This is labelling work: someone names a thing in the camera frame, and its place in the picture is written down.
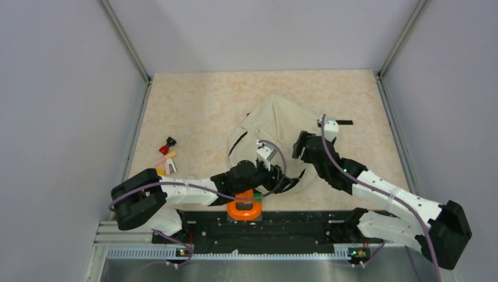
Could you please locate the purple cable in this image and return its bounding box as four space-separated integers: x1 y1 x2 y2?
108 139 288 269
319 113 442 282

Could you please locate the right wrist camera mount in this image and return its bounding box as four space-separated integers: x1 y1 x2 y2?
317 117 339 143

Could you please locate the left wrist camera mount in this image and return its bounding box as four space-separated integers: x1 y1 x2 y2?
256 140 277 171

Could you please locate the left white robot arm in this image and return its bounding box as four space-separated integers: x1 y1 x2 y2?
109 160 290 243

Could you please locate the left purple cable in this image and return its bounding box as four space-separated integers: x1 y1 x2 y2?
108 139 288 269

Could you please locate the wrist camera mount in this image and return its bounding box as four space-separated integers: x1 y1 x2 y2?
317 117 339 143
256 140 277 171

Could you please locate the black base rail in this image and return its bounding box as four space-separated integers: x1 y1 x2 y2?
173 211 381 255

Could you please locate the orange ring toy on bricks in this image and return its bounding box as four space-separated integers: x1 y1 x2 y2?
227 190 263 221

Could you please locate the red black stamp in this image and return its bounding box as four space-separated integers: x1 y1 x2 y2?
158 136 177 155

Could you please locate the cream canvas student bag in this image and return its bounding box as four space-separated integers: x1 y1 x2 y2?
228 95 321 194

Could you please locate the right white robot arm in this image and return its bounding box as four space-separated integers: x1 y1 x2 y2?
292 130 472 270

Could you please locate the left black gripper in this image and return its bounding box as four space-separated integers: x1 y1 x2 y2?
235 159 292 195

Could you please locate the pink white eraser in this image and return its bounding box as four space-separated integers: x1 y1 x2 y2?
165 158 177 175

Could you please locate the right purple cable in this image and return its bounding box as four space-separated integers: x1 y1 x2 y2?
319 113 442 282

